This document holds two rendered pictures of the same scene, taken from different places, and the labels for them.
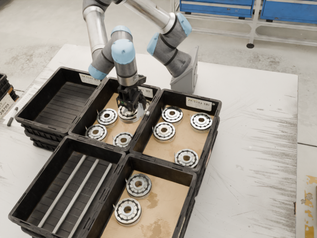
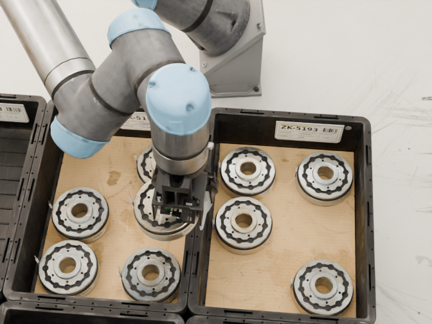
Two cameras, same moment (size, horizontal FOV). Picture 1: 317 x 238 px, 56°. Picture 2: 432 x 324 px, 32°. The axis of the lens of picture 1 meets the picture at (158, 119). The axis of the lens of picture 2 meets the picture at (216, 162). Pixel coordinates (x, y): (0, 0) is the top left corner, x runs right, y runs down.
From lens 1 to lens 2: 0.42 m
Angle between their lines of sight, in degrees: 16
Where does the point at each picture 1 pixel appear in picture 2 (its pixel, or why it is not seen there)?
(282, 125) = not seen: outside the picture
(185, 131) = (290, 209)
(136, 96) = (201, 184)
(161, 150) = (249, 274)
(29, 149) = not seen: outside the picture
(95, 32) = (42, 21)
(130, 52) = (206, 103)
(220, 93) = (323, 71)
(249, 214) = not seen: outside the picture
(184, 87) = (239, 76)
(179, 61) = (224, 15)
